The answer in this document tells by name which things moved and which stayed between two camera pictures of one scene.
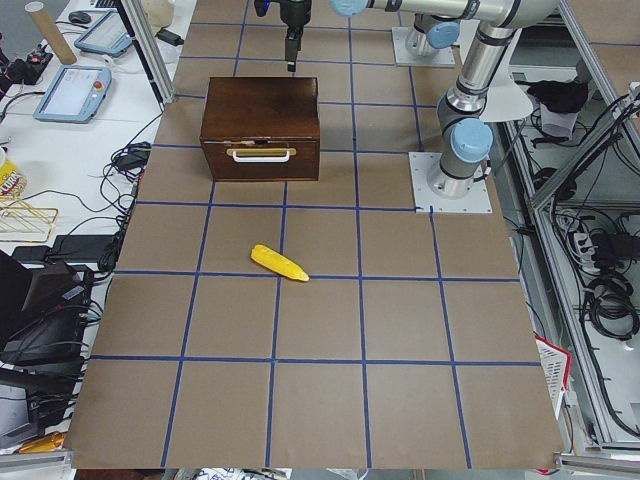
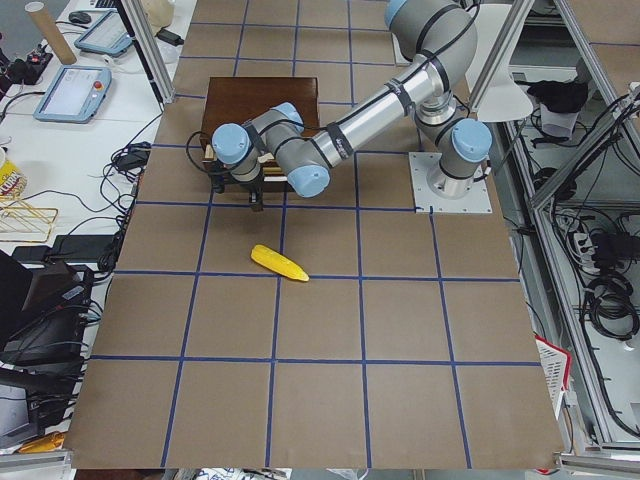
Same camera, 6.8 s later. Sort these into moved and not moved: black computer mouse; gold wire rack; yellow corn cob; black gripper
Moved: black gripper
Not moved: gold wire rack; black computer mouse; yellow corn cob
